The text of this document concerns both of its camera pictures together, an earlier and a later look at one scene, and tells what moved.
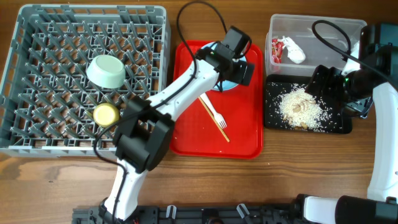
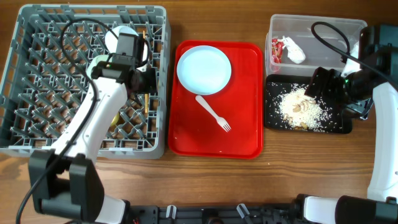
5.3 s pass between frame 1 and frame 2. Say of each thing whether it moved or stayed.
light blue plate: moved
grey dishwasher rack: stayed
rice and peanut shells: stayed
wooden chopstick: moved
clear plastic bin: stayed
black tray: stayed
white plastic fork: moved
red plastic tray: stayed
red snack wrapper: stayed
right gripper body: stayed
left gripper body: moved
